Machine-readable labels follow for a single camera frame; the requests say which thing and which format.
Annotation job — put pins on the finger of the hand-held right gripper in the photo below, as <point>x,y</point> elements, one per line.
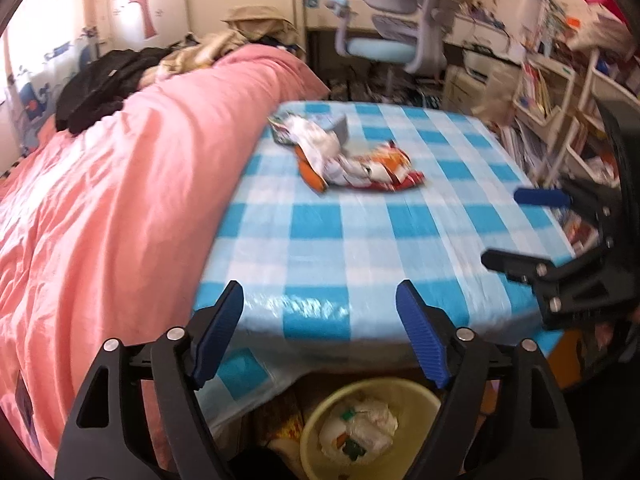
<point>542,197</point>
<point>520,267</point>

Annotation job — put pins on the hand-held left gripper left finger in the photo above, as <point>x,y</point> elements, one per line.
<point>217,335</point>

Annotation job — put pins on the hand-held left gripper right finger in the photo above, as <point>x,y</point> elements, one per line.
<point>422,335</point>

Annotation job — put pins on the yellow plastic bin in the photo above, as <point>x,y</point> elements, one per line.
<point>425,410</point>

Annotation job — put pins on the red orange snack packet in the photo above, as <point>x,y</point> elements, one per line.
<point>380,167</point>

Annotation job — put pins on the long orange snack wrapper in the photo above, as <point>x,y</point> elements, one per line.
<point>310,172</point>

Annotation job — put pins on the white plastic bag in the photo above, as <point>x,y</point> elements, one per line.
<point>315,145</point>

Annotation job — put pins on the green white milk carton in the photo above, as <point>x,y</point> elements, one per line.
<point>332,122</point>

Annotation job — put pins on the white bookshelf with books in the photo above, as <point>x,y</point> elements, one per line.
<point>540,95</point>

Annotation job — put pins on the orange printed box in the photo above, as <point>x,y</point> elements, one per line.
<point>285,430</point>

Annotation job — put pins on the white drawer cabinet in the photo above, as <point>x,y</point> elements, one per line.
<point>460,92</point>

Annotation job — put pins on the white printer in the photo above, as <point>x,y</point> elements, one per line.
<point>482,67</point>

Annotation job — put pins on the pink blanket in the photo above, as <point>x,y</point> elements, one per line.
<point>100,210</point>

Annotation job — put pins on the grey blue desk chair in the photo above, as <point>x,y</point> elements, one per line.
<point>380,50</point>

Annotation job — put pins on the black clothing pile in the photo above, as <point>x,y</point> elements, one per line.
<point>100,90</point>

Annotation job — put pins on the beige clothing pile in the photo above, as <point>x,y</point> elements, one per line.
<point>200,52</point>

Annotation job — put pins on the whale print curtain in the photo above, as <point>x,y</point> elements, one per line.
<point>45,95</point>

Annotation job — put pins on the khaki hat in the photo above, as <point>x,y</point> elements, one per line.
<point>257,20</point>

